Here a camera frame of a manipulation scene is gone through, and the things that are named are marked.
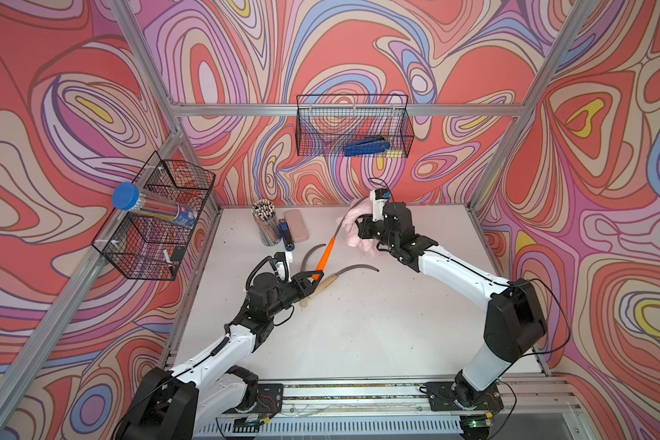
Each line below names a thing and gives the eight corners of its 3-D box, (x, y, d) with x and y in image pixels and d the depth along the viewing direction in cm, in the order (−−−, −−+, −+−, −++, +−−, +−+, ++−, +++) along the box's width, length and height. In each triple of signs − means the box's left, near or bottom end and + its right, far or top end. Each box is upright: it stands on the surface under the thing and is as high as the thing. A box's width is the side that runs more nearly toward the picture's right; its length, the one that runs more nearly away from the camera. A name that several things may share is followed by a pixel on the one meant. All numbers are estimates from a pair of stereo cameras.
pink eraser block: (294, 245, 109) (293, 241, 107) (283, 214, 120) (283, 210, 118) (311, 240, 111) (310, 236, 108) (299, 210, 122) (298, 206, 120)
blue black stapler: (286, 253, 107) (285, 247, 104) (277, 226, 116) (276, 220, 113) (296, 250, 108) (295, 244, 105) (286, 223, 117) (285, 217, 114)
